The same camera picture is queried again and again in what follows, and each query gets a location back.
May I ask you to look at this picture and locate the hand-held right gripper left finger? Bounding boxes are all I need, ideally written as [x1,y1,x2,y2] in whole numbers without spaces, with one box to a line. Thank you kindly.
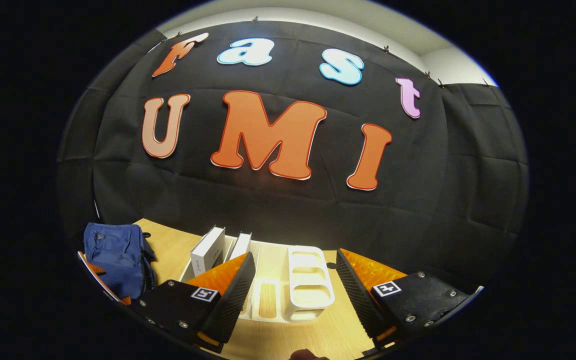
[130,251,258,354]

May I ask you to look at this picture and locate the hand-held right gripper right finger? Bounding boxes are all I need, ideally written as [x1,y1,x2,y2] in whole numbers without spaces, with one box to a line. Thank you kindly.
[335,248,485,350]

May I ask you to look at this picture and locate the blue schoolbag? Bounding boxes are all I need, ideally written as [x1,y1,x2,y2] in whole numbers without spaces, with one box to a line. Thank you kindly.
[83,222,157,300]

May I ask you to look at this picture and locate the black book with white back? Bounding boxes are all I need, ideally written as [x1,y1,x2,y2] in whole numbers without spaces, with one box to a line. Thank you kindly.
[190,226,227,277]

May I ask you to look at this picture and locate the white bookshelf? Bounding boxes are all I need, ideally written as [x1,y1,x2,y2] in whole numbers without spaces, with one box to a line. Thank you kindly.
[178,235,336,323]

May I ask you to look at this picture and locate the black book with colourful cover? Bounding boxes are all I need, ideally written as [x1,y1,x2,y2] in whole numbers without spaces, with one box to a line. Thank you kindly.
[227,232,253,262]

